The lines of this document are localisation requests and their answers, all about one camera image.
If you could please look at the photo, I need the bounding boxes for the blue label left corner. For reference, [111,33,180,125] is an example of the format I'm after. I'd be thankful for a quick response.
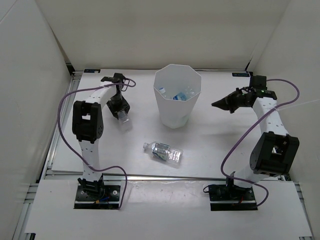
[83,68,101,74]

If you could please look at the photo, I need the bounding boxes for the white octagonal plastic bin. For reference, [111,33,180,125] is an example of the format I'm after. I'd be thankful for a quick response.
[153,64,202,129]

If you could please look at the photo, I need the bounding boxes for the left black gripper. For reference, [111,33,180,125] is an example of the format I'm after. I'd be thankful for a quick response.
[106,93,130,118]

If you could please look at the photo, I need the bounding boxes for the blue label right corner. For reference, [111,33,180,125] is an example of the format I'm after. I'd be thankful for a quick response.
[232,72,250,78]

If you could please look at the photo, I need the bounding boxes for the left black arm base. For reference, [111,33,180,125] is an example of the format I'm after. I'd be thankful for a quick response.
[73,178,121,210]

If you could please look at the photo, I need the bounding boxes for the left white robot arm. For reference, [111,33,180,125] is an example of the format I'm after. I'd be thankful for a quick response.
[72,73,130,200]

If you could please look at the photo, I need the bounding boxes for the clear unlabelled plastic bottle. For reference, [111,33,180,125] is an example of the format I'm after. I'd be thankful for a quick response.
[182,86,197,101]

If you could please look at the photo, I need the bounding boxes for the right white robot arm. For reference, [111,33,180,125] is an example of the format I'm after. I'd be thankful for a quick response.
[212,75,300,200]

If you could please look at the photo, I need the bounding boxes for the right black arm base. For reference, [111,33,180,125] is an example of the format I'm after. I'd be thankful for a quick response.
[202,177,258,212]

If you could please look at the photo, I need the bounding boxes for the blue label corner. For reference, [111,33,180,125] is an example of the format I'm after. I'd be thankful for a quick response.
[232,72,250,78]
[83,68,101,74]

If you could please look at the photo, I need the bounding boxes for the clear bottle blue label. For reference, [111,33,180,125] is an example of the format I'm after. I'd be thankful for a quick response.
[158,87,188,101]

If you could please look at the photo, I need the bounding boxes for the clear bottle blue-white label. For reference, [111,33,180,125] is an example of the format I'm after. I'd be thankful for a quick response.
[143,141,183,165]

